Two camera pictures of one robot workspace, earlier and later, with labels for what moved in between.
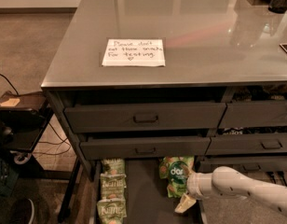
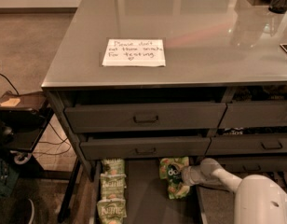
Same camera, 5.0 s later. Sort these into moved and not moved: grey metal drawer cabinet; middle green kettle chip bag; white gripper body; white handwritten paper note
Moved: white gripper body
Not moved: middle green kettle chip bag; white handwritten paper note; grey metal drawer cabinet
